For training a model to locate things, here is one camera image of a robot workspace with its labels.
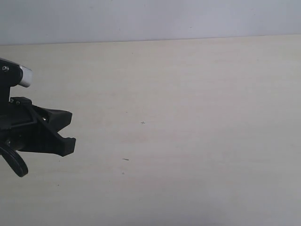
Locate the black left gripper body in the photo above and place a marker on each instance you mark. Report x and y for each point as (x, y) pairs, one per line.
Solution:
(16, 121)

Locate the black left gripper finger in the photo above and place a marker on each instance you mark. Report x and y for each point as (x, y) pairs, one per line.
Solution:
(44, 139)
(57, 119)

